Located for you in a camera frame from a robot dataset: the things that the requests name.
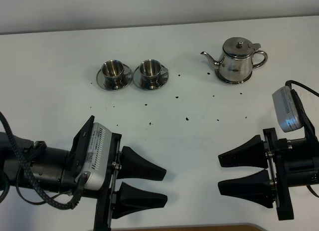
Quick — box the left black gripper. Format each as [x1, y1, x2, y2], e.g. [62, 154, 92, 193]
[66, 116, 167, 231]

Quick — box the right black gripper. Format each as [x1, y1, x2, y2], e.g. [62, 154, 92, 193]
[218, 90, 319, 221]

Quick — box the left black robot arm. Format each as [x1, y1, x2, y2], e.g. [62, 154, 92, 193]
[0, 116, 167, 231]

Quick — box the left stainless steel saucer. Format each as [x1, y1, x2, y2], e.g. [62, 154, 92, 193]
[96, 64, 133, 91]

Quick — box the stainless steel saucer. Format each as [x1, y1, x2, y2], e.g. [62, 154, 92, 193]
[133, 65, 169, 91]
[96, 64, 133, 91]

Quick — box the right stainless steel saucer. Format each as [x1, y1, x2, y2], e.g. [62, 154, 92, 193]
[133, 65, 169, 91]

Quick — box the left stainless steel teacup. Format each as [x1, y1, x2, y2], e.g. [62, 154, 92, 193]
[101, 60, 132, 83]

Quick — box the stainless steel teacup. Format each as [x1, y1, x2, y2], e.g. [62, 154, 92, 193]
[138, 59, 168, 83]
[101, 60, 132, 83]

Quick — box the right stainless steel teacup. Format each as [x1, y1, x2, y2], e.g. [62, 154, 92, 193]
[138, 59, 168, 83]

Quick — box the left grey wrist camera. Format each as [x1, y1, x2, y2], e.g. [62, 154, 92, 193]
[75, 122, 112, 191]

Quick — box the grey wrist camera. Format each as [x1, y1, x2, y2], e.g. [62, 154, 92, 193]
[75, 122, 112, 191]
[272, 86, 304, 133]

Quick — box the left braided black cable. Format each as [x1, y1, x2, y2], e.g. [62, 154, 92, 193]
[0, 111, 91, 210]

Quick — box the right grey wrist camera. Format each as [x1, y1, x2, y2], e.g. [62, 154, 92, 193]
[272, 86, 304, 133]

